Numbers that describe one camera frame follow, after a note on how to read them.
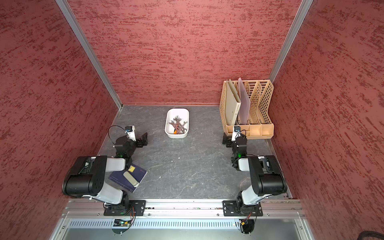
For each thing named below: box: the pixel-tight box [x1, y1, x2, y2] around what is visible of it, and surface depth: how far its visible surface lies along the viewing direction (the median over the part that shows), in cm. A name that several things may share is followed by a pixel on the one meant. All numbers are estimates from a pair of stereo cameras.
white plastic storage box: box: [165, 108, 190, 139], surface depth 112 cm
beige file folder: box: [225, 78, 242, 126], surface depth 91 cm
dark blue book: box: [108, 163, 148, 193], surface depth 83 cm
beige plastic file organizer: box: [219, 79, 274, 140], surface depth 101 cm
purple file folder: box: [238, 77, 251, 125], surface depth 91 cm
